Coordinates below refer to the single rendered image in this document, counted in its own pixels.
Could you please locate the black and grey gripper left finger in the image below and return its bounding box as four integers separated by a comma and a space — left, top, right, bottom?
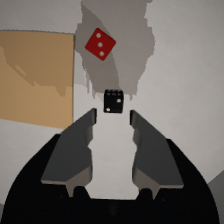
0, 108, 97, 224

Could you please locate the red die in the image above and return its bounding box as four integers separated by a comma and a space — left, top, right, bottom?
85, 28, 116, 61

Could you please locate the black die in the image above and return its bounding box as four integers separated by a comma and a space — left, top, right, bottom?
104, 89, 124, 114

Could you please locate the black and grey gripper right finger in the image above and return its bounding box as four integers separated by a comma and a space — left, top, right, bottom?
130, 110, 220, 224

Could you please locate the tan flat mat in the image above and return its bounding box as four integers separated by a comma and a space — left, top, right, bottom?
0, 31, 75, 129

